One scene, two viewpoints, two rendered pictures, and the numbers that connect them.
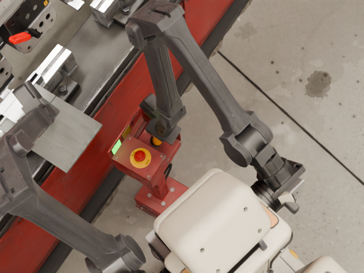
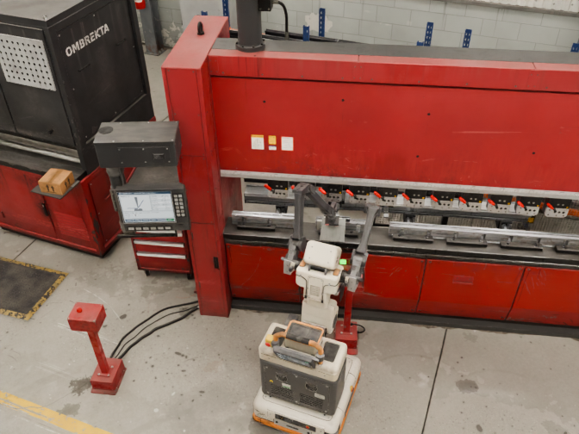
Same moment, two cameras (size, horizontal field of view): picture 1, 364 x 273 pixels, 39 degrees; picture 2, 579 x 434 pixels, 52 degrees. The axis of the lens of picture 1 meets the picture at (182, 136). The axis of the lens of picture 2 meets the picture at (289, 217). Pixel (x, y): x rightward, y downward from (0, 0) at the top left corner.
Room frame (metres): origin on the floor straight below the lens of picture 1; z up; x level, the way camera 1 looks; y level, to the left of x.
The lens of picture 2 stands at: (-1.43, -2.27, 3.89)
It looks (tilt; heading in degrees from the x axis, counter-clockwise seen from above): 40 degrees down; 58
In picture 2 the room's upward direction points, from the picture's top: 1 degrees counter-clockwise
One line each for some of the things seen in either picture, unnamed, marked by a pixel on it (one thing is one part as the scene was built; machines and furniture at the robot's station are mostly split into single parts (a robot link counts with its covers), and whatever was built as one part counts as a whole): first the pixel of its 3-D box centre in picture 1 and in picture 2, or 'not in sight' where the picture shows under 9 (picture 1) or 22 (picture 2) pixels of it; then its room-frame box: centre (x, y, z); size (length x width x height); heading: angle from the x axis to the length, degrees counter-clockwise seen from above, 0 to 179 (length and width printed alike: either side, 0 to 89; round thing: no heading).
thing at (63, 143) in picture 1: (51, 127); (333, 229); (0.62, 0.39, 1.00); 0.26 x 0.18 x 0.01; 51
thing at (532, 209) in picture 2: not in sight; (527, 202); (1.77, -0.37, 1.26); 0.15 x 0.09 x 0.17; 141
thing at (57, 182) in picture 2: not in sight; (53, 181); (-0.98, 2.10, 1.04); 0.30 x 0.26 x 0.12; 126
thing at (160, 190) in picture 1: (155, 176); (348, 307); (0.60, 0.13, 0.39); 0.05 x 0.05 x 0.54; 52
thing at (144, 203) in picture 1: (167, 199); (345, 337); (0.58, 0.10, 0.06); 0.25 x 0.20 x 0.12; 52
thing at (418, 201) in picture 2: not in sight; (414, 195); (1.15, 0.14, 1.26); 0.15 x 0.09 x 0.17; 141
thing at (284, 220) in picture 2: not in sight; (264, 219); (0.29, 0.86, 0.92); 0.50 x 0.06 x 0.10; 141
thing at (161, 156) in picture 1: (146, 148); (351, 275); (0.60, 0.13, 0.75); 0.20 x 0.16 x 0.18; 142
